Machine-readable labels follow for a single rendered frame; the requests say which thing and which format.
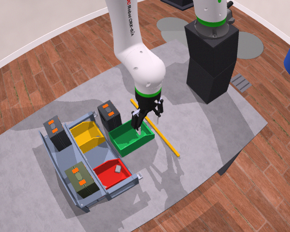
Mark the red open bin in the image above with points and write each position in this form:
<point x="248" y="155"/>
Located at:
<point x="107" y="175"/>

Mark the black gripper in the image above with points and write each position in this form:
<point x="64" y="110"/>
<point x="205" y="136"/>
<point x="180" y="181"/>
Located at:
<point x="138" y="116"/>

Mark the green bin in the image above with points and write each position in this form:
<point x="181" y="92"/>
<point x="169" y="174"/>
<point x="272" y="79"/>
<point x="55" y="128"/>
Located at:
<point x="126" y="139"/>

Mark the grey bin rack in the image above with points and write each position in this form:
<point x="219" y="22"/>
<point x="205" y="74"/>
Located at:
<point x="72" y="155"/>

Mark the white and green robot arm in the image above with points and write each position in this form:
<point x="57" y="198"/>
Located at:
<point x="147" y="70"/>

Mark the yellow open bin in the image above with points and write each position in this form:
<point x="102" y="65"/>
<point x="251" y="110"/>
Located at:
<point x="85" y="136"/>

